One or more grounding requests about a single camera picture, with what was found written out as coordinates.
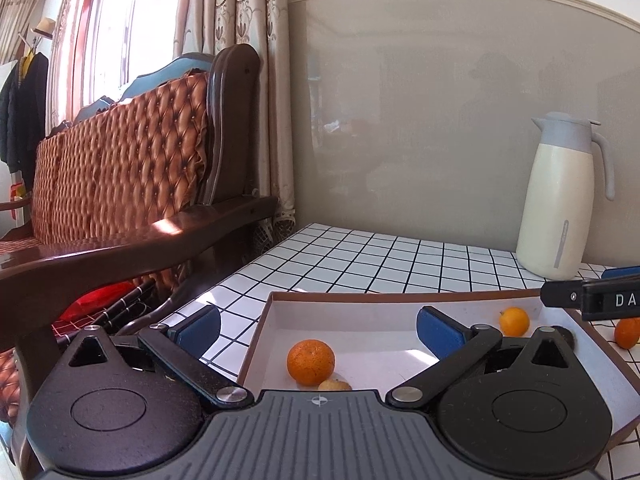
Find yellow orange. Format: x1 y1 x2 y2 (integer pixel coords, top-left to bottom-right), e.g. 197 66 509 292
499 307 531 338

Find white black checked tablecloth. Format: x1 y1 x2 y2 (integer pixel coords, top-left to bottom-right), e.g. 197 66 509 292
159 222 640 480

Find dark hanging jackets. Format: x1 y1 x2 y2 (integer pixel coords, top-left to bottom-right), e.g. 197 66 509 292
0 51 50 192

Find orange tufted cushion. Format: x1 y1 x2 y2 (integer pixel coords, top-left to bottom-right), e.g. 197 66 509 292
29 70 211 244

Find beige embroidered curtain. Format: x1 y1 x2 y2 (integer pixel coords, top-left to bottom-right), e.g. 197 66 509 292
172 0 297 227

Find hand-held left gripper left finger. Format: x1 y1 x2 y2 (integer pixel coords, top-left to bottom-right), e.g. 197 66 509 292
62 304 254 409

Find cream thermos jug grey lid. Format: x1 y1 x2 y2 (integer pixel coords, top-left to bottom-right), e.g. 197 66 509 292
515 111 616 281

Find window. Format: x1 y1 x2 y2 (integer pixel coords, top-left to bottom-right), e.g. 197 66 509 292
74 0 182 107

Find brown cardboard box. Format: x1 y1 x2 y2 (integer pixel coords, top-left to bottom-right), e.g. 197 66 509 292
237 287 640 456

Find large orange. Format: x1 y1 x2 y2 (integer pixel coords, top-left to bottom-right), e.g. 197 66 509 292
286 339 336 387
613 317 640 350

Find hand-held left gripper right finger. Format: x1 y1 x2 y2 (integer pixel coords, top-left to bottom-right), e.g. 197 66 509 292
387 305 577 408

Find dark wooden sofa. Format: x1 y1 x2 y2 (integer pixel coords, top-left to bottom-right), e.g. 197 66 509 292
0 43 279 477

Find red plastic bag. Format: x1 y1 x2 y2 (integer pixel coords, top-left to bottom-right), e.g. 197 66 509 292
52 282 137 324

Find straw hat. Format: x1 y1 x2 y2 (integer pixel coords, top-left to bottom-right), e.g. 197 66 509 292
30 16 57 40

